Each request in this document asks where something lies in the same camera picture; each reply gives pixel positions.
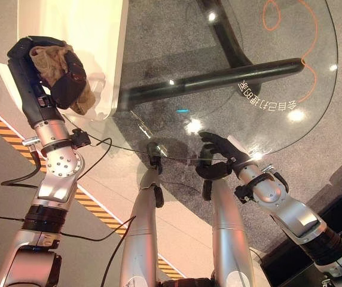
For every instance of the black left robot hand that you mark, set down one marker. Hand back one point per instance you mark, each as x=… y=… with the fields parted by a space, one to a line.
x=29 y=89

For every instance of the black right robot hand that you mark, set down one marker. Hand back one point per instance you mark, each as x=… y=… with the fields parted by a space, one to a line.
x=225 y=147

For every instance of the brown and dark cloth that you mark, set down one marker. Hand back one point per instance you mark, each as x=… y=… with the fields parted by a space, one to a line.
x=69 y=77

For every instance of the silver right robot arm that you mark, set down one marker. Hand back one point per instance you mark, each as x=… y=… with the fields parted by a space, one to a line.
x=290 y=209

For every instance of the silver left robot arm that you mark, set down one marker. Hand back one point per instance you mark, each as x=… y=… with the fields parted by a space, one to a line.
x=56 y=167

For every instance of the white basket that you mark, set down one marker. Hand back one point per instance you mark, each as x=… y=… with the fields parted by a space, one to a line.
x=99 y=45

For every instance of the dark right robot foot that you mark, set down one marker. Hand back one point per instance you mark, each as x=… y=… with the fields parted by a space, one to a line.
x=214 y=171

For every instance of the dark robot foot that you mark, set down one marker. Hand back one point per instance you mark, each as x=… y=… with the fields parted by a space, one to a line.
x=153 y=152
x=214 y=171

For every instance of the black table base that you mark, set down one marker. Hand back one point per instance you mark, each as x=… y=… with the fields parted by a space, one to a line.
x=219 y=77

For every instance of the dark left robot foot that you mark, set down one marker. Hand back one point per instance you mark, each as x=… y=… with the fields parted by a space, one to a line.
x=153 y=152

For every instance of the silver right robot leg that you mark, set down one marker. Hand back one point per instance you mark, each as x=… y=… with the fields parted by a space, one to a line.
x=227 y=227

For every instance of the silver robot leg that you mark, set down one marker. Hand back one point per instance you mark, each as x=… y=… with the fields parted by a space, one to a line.
x=141 y=233
x=227 y=227

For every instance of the silver left robot leg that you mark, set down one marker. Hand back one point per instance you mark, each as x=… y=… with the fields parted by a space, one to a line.
x=141 y=233

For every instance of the yellow black hazard tape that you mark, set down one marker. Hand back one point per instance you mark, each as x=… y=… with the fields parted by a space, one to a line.
x=91 y=206

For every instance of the orange line on carpet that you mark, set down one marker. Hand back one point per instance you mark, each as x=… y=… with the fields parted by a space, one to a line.
x=311 y=39

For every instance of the dark robot waist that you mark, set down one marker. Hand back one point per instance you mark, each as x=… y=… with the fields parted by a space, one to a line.
x=187 y=282

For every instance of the black low cabinet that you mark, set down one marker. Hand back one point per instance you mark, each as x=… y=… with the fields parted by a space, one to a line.
x=308 y=263

